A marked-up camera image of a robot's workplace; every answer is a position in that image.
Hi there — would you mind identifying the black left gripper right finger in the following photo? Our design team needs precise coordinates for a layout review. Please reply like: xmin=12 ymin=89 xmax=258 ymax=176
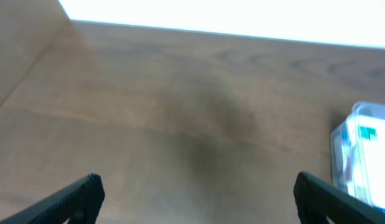
xmin=293 ymin=172 xmax=385 ymax=224

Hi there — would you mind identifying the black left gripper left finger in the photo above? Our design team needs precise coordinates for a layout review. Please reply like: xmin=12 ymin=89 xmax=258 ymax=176
xmin=0 ymin=174 xmax=105 ymax=224

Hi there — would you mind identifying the white green Panadol box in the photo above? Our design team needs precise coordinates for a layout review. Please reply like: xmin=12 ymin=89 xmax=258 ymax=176
xmin=358 ymin=124 xmax=385 ymax=208

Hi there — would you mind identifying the clear plastic container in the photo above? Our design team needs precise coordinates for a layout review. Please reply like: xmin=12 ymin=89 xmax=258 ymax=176
xmin=330 ymin=101 xmax=385 ymax=213

